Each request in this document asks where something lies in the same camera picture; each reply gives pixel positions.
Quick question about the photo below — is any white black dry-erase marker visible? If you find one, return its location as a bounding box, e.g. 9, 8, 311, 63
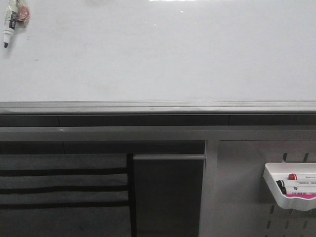
3, 0, 30, 48

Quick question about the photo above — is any white whiteboard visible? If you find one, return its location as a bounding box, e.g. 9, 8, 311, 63
0, 0, 316, 102

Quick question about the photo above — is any dark grey flat panel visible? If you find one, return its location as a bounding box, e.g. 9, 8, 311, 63
134, 154, 206, 237

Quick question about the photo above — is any grey metal pegboard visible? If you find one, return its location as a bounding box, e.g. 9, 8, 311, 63
214, 141, 316, 237

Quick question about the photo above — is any upper black capped marker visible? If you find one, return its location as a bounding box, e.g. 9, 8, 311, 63
276, 180, 316, 187

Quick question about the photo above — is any black capped marker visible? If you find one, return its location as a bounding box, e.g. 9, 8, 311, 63
280, 186, 316, 195
276, 180, 316, 187

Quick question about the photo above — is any grey fabric pocket organizer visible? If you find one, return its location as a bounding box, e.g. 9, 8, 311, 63
0, 154, 137, 237

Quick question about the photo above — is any lower black capped marker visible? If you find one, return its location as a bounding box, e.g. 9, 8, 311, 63
280, 186, 316, 195

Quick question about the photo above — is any red capped marker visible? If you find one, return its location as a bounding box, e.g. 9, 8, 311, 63
288, 173, 316, 180

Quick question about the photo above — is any white plastic marker tray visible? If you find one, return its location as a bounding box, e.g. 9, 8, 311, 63
263, 162, 316, 211

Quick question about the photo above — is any pink eraser in tray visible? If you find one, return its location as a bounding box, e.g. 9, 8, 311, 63
285, 194, 316, 199

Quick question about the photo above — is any grey whiteboard bottom frame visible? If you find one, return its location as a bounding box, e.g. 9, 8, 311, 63
0, 101, 316, 127

